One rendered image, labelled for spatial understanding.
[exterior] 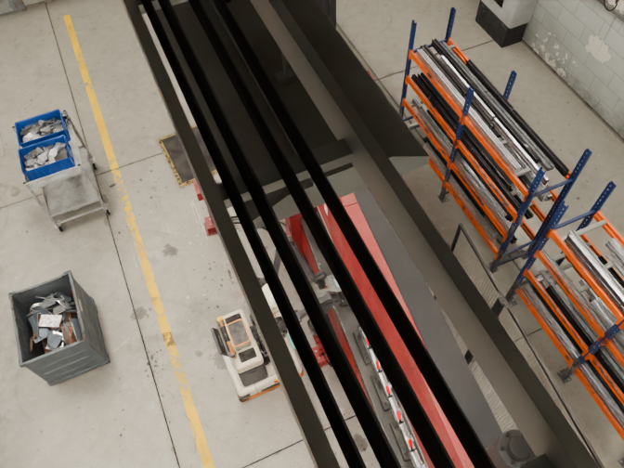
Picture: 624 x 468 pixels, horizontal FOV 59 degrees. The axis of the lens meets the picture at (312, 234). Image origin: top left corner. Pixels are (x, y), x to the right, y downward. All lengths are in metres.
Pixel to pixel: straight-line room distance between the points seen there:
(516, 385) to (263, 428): 5.19
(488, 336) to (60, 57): 9.12
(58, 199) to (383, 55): 4.81
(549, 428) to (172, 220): 6.46
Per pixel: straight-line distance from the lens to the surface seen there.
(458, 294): 0.41
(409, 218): 0.43
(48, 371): 5.89
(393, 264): 3.54
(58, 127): 6.81
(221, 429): 5.61
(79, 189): 6.98
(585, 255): 4.92
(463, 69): 6.11
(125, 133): 7.83
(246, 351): 4.92
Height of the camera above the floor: 5.37
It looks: 58 degrees down
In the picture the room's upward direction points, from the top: 4 degrees counter-clockwise
